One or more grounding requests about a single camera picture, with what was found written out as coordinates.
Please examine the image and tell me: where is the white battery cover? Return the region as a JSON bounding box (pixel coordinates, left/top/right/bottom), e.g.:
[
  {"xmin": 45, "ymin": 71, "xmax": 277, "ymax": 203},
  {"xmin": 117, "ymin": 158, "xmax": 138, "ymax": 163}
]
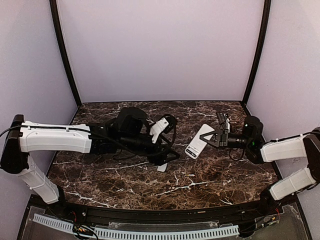
[{"xmin": 157, "ymin": 163, "xmax": 168, "ymax": 173}]

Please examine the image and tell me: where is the white remote control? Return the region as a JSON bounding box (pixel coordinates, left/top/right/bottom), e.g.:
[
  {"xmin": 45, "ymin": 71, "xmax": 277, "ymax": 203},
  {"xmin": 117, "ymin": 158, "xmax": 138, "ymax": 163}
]
[{"xmin": 184, "ymin": 124, "xmax": 215, "ymax": 160}]

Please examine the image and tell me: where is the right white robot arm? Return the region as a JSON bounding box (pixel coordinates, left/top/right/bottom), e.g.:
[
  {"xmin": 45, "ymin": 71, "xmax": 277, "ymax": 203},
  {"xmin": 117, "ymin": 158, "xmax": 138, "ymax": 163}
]
[{"xmin": 199, "ymin": 114, "xmax": 320, "ymax": 201}]

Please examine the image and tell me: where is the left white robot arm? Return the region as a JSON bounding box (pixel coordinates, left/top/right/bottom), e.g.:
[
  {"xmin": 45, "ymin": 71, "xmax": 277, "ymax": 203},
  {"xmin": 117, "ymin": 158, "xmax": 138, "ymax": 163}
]
[{"xmin": 0, "ymin": 107, "xmax": 180, "ymax": 205}]

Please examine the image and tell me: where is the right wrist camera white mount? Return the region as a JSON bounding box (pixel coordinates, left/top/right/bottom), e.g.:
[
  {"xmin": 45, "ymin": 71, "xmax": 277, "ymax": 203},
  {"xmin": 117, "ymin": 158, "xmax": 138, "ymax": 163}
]
[{"xmin": 216, "ymin": 112, "xmax": 231, "ymax": 132}]

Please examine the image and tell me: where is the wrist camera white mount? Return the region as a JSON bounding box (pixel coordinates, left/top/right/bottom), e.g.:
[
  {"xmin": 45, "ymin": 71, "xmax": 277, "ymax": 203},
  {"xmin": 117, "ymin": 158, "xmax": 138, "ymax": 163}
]
[
  {"xmin": 149, "ymin": 114, "xmax": 178, "ymax": 144},
  {"xmin": 216, "ymin": 112, "xmax": 231, "ymax": 132}
]

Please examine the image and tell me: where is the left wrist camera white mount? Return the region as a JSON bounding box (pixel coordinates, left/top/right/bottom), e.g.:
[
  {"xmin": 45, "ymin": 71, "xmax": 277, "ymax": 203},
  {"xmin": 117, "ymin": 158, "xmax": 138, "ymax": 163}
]
[{"xmin": 149, "ymin": 114, "xmax": 178, "ymax": 144}]

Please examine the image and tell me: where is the black front rail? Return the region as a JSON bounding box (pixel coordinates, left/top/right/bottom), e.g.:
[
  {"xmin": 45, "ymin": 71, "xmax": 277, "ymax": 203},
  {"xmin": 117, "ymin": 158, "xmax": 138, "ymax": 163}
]
[{"xmin": 64, "ymin": 201, "xmax": 261, "ymax": 224}]

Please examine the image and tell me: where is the right black frame post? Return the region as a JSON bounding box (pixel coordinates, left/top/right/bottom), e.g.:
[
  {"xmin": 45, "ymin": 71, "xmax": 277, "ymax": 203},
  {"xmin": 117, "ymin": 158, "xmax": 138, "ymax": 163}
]
[{"xmin": 241, "ymin": 0, "xmax": 272, "ymax": 108}]

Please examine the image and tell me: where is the black frame post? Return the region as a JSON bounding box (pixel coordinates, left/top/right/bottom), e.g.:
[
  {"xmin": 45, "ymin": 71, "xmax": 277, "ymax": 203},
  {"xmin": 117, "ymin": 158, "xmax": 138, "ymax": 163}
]
[
  {"xmin": 241, "ymin": 0, "xmax": 272, "ymax": 108},
  {"xmin": 49, "ymin": 0, "xmax": 82, "ymax": 108}
]

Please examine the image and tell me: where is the white slotted cable duct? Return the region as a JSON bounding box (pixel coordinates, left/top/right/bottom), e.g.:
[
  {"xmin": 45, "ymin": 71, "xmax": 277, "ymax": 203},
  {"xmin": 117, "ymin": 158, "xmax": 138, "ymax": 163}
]
[{"xmin": 32, "ymin": 213, "xmax": 240, "ymax": 240}]

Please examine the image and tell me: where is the left black frame post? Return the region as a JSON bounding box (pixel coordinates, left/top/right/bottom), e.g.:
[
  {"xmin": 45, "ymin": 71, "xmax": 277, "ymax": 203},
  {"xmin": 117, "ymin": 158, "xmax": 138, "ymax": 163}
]
[{"xmin": 49, "ymin": 0, "xmax": 82, "ymax": 108}]

